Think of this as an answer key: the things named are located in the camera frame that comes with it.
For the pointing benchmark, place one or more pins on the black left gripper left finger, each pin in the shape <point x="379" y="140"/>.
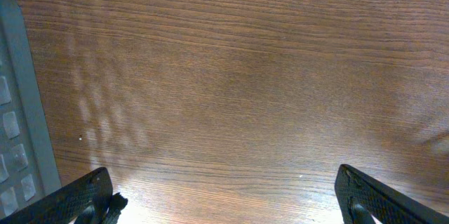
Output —
<point x="89" y="199"/>

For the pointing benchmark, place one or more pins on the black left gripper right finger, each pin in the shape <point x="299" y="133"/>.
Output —
<point x="363" y="199"/>

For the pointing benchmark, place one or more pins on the grey plastic mesh basket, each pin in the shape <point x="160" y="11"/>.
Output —
<point x="28" y="169"/>

